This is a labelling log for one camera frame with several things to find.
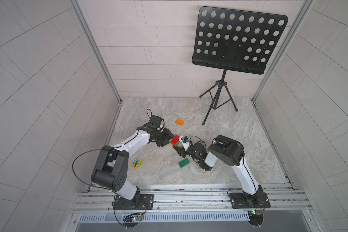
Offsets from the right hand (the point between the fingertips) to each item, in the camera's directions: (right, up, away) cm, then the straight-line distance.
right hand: (176, 143), depth 94 cm
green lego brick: (+5, -9, -10) cm, 14 cm away
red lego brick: (-1, +4, -9) cm, 10 cm away
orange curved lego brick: (+2, +14, +8) cm, 16 cm away
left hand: (-1, +5, -6) cm, 8 cm away
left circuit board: (-19, -30, -28) cm, 45 cm away
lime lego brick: (+1, +1, -3) cm, 3 cm away
